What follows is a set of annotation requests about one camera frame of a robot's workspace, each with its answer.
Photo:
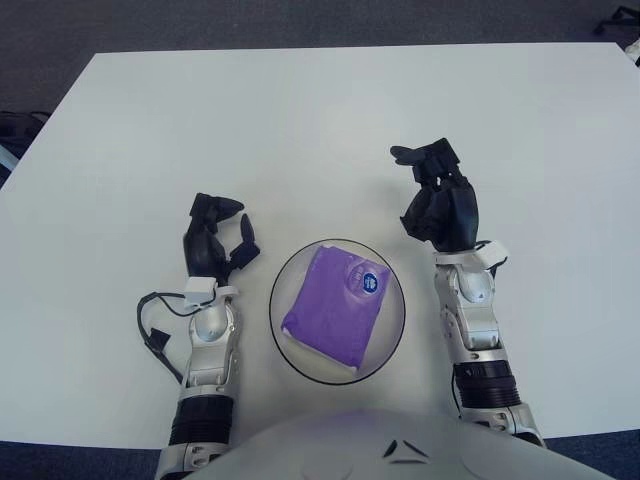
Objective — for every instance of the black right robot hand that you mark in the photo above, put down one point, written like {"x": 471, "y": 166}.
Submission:
{"x": 457, "y": 215}

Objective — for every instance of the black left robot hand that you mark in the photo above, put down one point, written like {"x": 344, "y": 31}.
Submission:
{"x": 200, "y": 250}

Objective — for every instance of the purple tissue paper pack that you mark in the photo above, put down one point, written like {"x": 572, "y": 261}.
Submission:
{"x": 330, "y": 310}

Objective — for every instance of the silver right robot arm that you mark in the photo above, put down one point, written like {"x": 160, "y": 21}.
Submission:
{"x": 475, "y": 320}

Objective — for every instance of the white plate with black rim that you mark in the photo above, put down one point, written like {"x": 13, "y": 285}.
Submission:
{"x": 387, "y": 330}

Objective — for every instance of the white left wrist module box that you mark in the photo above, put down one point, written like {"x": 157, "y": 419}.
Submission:
{"x": 200, "y": 292}

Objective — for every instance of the white wrist module box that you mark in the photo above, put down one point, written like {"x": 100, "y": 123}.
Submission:
{"x": 494, "y": 254}
{"x": 200, "y": 292}

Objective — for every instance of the white right wrist module box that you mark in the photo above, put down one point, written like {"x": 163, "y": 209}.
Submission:
{"x": 494, "y": 254}

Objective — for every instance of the pale blue plastic object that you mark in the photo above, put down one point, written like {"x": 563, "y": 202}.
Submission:
{"x": 6, "y": 160}

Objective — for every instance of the black bag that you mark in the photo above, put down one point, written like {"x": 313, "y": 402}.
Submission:
{"x": 20, "y": 130}

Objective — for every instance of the white neighbouring table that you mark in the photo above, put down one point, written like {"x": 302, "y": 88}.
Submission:
{"x": 634, "y": 55}

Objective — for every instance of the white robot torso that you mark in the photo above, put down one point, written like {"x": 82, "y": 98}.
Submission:
{"x": 350, "y": 445}

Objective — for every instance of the black office chair base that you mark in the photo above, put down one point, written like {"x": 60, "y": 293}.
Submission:
{"x": 620, "y": 17}

